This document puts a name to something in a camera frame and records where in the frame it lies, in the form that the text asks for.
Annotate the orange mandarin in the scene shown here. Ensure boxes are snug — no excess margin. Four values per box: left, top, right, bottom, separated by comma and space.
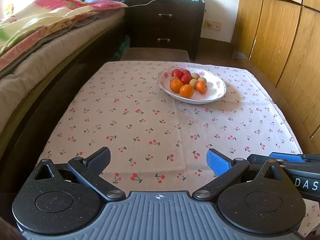
179, 85, 194, 99
170, 79, 184, 93
196, 81, 208, 95

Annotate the brown longan small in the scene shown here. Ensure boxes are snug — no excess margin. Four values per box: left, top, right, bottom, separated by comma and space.
189, 79, 198, 89

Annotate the red tomato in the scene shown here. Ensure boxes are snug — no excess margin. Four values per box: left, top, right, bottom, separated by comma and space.
180, 74, 192, 85
171, 69, 183, 79
183, 69, 191, 75

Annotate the white floral plate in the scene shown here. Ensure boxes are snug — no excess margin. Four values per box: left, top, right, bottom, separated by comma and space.
157, 66, 226, 105

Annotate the cherry print tablecloth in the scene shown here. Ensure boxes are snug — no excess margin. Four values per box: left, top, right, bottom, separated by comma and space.
41, 61, 302, 239

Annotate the bed with beige mattress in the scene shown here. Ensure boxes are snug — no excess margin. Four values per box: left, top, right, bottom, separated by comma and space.
0, 0, 128, 176

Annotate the wooden wardrobe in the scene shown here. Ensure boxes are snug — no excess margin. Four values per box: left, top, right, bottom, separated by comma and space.
232, 0, 319, 147

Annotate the dark wooden stool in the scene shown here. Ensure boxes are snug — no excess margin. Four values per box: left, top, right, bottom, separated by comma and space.
120, 48, 190, 62

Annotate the dark wooden nightstand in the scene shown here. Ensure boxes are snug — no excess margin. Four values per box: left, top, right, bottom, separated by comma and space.
126, 0, 205, 61

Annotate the green plastic bag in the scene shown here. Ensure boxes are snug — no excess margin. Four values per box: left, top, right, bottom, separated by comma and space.
112, 35, 130, 61

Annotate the floral pink quilt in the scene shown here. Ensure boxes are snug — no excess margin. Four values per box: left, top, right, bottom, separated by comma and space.
1, 0, 127, 72

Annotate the wall power socket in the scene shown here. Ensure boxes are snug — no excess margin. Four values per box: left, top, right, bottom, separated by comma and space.
204, 20, 221, 31

